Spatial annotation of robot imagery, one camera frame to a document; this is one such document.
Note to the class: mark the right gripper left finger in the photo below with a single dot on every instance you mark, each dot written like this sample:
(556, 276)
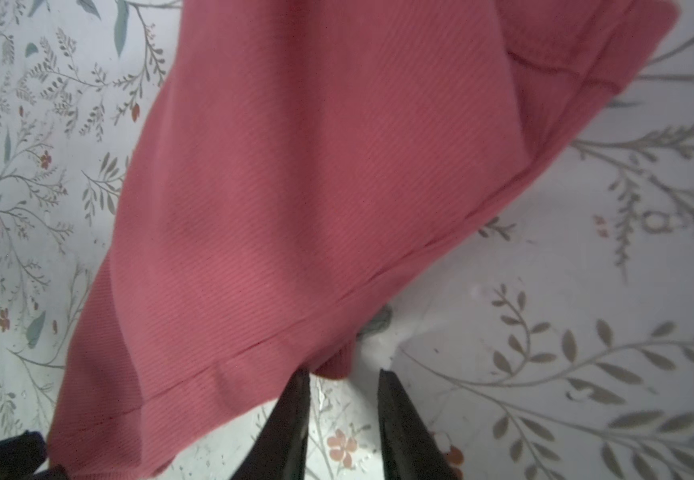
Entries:
(280, 450)

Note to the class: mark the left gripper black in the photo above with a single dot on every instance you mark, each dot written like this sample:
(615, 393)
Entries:
(21, 457)

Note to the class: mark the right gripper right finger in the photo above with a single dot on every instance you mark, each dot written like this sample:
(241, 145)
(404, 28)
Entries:
(409, 451)

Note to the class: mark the pink tank top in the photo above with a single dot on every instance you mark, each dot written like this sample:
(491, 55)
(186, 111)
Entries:
(304, 162)

